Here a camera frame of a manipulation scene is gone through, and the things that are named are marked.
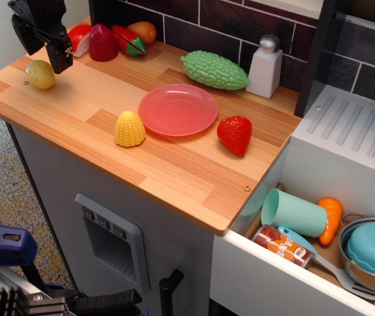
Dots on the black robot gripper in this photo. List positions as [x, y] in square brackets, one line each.
[39, 22]

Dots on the yellow toy potato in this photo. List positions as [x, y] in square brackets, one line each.
[40, 74]

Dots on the robot base metal plate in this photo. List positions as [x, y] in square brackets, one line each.
[20, 297]

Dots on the pink plastic plate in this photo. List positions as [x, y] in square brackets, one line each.
[178, 110]

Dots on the red white toy slice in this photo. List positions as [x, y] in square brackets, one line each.
[80, 38]

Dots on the dark red toy vegetable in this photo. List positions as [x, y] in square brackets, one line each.
[102, 44]

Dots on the red toy chili pepper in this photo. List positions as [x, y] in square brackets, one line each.
[128, 41]

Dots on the yellow toy corn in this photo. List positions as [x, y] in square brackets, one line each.
[129, 130]

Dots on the green toy bitter gourd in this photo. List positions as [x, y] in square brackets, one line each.
[214, 71]

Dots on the blue clamp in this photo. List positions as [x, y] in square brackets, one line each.
[17, 247]

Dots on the red toy strawberry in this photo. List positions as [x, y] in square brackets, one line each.
[235, 133]

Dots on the grey ice dispenser panel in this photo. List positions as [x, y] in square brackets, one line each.
[117, 244]

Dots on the white salt shaker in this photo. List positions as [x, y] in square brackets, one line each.
[265, 69]

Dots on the mint green plastic cup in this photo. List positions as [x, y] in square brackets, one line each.
[303, 217]

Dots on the toy food can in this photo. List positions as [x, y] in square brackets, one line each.
[270, 238]

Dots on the light blue plastic spoon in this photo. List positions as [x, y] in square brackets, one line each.
[298, 239]

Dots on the orange toy carrot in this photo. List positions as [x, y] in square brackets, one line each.
[334, 210]

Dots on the grey toy spatula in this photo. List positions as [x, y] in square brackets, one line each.
[345, 280]

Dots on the metal toy pot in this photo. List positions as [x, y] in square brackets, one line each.
[347, 227]

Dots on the black cabinet door handle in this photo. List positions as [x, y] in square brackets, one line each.
[166, 288]

